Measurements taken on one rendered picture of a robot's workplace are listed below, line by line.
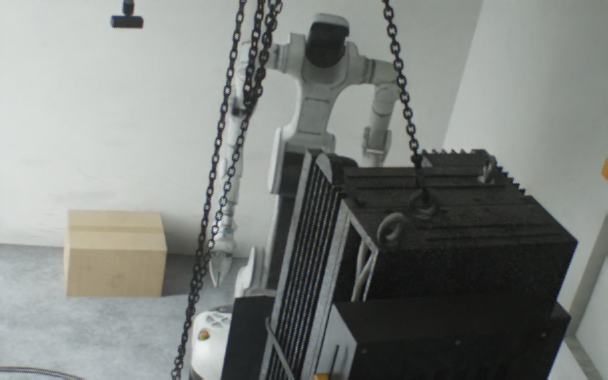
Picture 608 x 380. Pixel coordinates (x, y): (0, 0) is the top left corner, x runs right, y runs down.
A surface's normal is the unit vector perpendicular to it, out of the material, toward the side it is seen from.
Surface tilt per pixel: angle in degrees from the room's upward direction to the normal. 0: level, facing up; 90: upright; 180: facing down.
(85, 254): 90
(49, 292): 0
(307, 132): 104
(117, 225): 0
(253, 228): 90
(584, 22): 90
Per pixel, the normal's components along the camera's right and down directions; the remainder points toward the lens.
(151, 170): 0.17, 0.50
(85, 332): 0.18, -0.87
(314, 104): 0.01, 0.68
